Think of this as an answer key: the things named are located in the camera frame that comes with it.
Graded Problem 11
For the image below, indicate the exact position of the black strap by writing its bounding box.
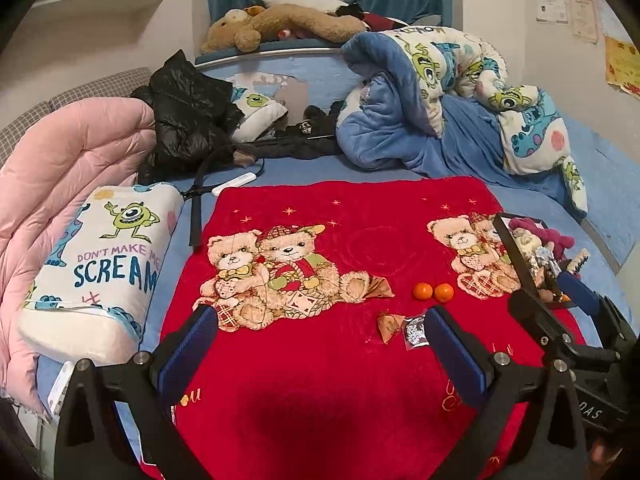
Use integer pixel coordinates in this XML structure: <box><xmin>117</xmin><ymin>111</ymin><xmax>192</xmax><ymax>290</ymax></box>
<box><xmin>181</xmin><ymin>144</ymin><xmax>237</xmax><ymax>249</ymax></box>

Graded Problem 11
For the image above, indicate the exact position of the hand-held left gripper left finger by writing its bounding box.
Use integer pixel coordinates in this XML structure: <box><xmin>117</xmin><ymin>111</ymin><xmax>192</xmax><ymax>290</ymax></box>
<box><xmin>54</xmin><ymin>304</ymin><xmax>219</xmax><ymax>480</ymax></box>

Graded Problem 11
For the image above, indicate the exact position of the orange triangular snack packet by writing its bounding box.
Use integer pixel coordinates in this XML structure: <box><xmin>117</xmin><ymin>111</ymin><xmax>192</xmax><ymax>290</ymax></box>
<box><xmin>376</xmin><ymin>312</ymin><xmax>409</xmax><ymax>346</ymax></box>
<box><xmin>367</xmin><ymin>277</ymin><xmax>397</xmax><ymax>302</ymax></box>

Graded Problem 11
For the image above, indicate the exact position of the pink quilt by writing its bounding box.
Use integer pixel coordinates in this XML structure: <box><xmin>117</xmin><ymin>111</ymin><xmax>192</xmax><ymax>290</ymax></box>
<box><xmin>0</xmin><ymin>96</ymin><xmax>157</xmax><ymax>417</ymax></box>

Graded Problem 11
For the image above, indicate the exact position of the magenta plush toy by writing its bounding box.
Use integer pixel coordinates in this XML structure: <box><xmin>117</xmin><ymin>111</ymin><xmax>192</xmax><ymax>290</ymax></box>
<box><xmin>509</xmin><ymin>216</ymin><xmax>577</xmax><ymax>257</ymax></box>

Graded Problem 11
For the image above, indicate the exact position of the white toothed hair clip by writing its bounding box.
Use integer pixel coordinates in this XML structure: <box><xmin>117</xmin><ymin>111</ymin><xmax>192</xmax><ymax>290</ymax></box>
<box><xmin>567</xmin><ymin>248</ymin><xmax>592</xmax><ymax>282</ymax></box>

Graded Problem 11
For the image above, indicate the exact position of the red teddy bear blanket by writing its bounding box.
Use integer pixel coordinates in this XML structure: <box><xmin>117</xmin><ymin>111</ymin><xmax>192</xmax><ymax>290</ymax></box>
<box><xmin>140</xmin><ymin>175</ymin><xmax>586</xmax><ymax>480</ymax></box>

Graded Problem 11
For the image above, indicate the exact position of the black puffer jacket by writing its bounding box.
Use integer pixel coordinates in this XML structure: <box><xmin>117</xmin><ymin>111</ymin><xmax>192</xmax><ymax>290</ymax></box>
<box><xmin>130</xmin><ymin>49</ymin><xmax>247</xmax><ymax>187</ymax></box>

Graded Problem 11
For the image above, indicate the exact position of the white wall certificate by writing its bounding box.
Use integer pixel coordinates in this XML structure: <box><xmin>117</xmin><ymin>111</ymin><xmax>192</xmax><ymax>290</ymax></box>
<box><xmin>535</xmin><ymin>0</ymin><xmax>571</xmax><ymax>25</ymax></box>
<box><xmin>569</xmin><ymin>0</ymin><xmax>600</xmax><ymax>44</ymax></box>

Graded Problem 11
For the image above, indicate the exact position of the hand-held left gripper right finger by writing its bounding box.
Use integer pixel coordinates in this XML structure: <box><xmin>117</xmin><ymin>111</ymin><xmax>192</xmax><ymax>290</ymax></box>
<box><xmin>425</xmin><ymin>306</ymin><xmax>588</xmax><ymax>480</ymax></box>

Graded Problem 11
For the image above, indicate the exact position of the white charger with cable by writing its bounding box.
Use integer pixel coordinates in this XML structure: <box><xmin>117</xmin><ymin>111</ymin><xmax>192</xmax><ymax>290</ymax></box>
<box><xmin>211</xmin><ymin>156</ymin><xmax>264</xmax><ymax>197</ymax></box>

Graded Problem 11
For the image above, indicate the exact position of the blue monster print quilt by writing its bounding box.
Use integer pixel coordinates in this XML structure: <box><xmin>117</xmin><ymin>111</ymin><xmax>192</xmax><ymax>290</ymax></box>
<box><xmin>336</xmin><ymin>25</ymin><xmax>589</xmax><ymax>219</ymax></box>

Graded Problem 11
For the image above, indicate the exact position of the large monster print pillow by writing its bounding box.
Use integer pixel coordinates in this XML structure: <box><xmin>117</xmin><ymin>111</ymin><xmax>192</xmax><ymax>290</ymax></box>
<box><xmin>16</xmin><ymin>184</ymin><xmax>184</xmax><ymax>367</ymax></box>

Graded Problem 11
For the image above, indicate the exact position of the yellow wall poster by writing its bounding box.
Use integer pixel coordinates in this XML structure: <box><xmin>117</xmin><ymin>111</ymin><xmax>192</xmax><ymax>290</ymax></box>
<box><xmin>603</xmin><ymin>34</ymin><xmax>640</xmax><ymax>99</ymax></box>

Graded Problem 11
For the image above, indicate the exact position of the white plush toy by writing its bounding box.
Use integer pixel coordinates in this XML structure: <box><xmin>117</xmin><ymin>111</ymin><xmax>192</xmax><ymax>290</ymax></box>
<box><xmin>510</xmin><ymin>229</ymin><xmax>544</xmax><ymax>262</ymax></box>

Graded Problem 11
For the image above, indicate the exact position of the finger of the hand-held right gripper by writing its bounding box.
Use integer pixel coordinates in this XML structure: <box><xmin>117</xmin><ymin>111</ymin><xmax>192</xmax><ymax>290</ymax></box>
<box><xmin>557</xmin><ymin>271</ymin><xmax>636</xmax><ymax>341</ymax></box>
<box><xmin>507</xmin><ymin>290</ymin><xmax>576</xmax><ymax>356</ymax></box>

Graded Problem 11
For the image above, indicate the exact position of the grey checkered mattress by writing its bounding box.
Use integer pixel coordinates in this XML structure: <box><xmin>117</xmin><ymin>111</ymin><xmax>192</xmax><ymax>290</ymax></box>
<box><xmin>0</xmin><ymin>66</ymin><xmax>152</xmax><ymax>162</ymax></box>

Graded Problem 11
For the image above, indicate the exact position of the black clothing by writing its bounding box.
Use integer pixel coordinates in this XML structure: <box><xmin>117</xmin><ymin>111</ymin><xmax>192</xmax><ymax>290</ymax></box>
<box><xmin>239</xmin><ymin>101</ymin><xmax>347</xmax><ymax>159</ymax></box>

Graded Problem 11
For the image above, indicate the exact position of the black and red plush toy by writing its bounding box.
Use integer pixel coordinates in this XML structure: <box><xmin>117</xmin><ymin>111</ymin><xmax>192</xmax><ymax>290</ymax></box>
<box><xmin>334</xmin><ymin>3</ymin><xmax>409</xmax><ymax>32</ymax></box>

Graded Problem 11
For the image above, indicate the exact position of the black shallow box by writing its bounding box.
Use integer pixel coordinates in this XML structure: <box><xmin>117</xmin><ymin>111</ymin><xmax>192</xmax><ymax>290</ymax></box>
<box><xmin>492</xmin><ymin>211</ymin><xmax>574</xmax><ymax>312</ymax></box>

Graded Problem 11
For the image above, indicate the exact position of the white wall shelf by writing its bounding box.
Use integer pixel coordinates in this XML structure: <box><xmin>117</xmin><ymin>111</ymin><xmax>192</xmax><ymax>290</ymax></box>
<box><xmin>31</xmin><ymin>0</ymin><xmax>164</xmax><ymax>27</ymax></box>

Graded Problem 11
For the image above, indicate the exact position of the clear bag with black patch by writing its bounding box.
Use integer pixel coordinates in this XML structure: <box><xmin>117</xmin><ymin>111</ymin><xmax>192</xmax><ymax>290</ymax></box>
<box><xmin>402</xmin><ymin>313</ymin><xmax>432</xmax><ymax>349</ymax></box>

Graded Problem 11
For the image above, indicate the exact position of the small monster print pillow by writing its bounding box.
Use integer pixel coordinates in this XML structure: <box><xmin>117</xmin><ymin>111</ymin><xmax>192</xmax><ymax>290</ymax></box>
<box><xmin>229</xmin><ymin>84</ymin><xmax>289</xmax><ymax>144</ymax></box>

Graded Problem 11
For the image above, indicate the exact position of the brown teddy bear plush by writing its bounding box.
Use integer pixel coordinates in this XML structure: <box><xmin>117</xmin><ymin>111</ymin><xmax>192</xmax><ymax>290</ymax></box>
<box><xmin>201</xmin><ymin>3</ymin><xmax>369</xmax><ymax>54</ymax></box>

